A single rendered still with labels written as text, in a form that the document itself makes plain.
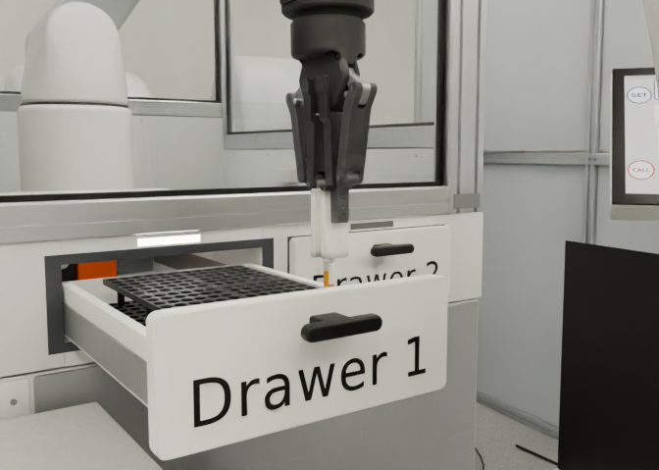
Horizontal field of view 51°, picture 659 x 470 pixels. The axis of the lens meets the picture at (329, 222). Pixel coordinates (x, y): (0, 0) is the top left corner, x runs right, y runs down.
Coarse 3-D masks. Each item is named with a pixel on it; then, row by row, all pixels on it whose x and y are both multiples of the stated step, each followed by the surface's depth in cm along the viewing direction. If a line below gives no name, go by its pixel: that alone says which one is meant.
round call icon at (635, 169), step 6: (630, 162) 116; (636, 162) 116; (642, 162) 116; (648, 162) 115; (654, 162) 115; (630, 168) 116; (636, 168) 115; (642, 168) 115; (648, 168) 115; (654, 168) 114; (630, 174) 115; (636, 174) 115; (642, 174) 114; (648, 174) 114; (654, 174) 114; (630, 180) 114; (636, 180) 114; (642, 180) 114; (648, 180) 114; (654, 180) 113
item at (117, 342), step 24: (240, 264) 94; (72, 288) 77; (96, 288) 83; (72, 312) 76; (96, 312) 69; (120, 312) 66; (72, 336) 76; (96, 336) 68; (120, 336) 63; (144, 336) 57; (96, 360) 69; (120, 360) 62; (144, 360) 57; (144, 384) 57
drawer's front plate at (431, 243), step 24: (360, 240) 100; (384, 240) 103; (408, 240) 105; (432, 240) 108; (312, 264) 96; (336, 264) 98; (360, 264) 100; (384, 264) 103; (408, 264) 106; (432, 264) 108
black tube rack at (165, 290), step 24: (120, 288) 74; (144, 288) 75; (168, 288) 74; (192, 288) 74; (216, 288) 74; (240, 288) 74; (264, 288) 74; (288, 288) 74; (312, 288) 75; (144, 312) 76
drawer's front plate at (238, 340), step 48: (336, 288) 60; (384, 288) 62; (432, 288) 65; (192, 336) 52; (240, 336) 54; (288, 336) 56; (384, 336) 62; (432, 336) 66; (192, 384) 52; (240, 384) 54; (336, 384) 60; (384, 384) 63; (432, 384) 66; (192, 432) 52; (240, 432) 55
